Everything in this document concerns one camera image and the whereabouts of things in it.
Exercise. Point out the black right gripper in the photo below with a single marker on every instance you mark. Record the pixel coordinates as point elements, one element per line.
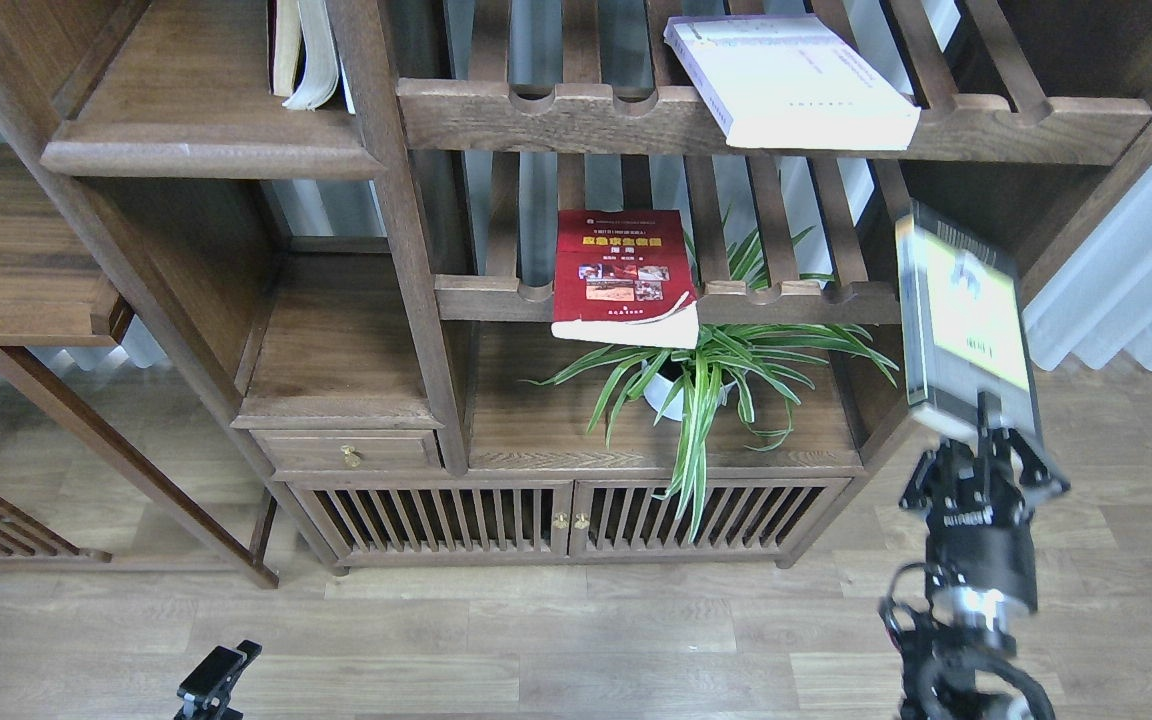
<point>978,508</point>

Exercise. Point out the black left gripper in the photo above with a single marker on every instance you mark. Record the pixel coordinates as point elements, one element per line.
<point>205,693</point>

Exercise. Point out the black yellow-green book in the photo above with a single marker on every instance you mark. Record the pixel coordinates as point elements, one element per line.
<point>961,327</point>

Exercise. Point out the red paperback book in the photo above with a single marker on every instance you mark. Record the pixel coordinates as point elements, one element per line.
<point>624,277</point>

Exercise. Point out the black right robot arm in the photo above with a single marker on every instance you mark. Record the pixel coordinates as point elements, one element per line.
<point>957,657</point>

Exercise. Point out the upright cream books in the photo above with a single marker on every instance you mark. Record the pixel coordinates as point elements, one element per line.
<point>304,65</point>

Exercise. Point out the white pleated curtain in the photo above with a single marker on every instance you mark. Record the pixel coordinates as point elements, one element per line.
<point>1099,304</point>

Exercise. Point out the brass drawer knob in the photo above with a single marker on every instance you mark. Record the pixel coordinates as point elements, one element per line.
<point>350,457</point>

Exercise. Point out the green spider plant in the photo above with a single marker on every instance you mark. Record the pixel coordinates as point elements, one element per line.
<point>692,384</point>

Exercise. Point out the white paperback book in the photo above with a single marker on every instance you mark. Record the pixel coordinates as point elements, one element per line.
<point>789,82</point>

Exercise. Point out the large dark wooden bookshelf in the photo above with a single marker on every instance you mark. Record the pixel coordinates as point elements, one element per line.
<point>332,279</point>

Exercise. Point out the dark wooden side table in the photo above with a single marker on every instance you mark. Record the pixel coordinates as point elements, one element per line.
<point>52,293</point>

